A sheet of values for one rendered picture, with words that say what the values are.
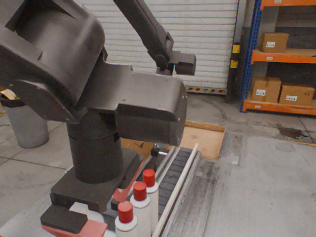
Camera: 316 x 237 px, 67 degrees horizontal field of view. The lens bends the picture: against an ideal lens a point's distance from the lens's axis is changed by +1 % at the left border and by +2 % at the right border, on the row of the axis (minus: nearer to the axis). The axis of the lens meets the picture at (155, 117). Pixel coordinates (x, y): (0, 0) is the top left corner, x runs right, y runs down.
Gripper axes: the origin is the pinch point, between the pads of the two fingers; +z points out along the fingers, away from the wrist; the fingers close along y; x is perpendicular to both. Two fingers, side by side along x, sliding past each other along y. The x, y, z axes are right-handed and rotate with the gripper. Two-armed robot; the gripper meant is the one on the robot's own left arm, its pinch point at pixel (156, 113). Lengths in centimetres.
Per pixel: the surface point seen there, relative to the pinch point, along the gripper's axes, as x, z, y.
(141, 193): -13.1, 23.7, 3.2
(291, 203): 29, 20, 49
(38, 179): 136, 43, -135
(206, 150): 50, 3, 16
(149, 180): -9.0, 20.5, 3.6
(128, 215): -18.4, 28.1, 2.4
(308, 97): 287, -128, 147
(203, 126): 68, -14, 13
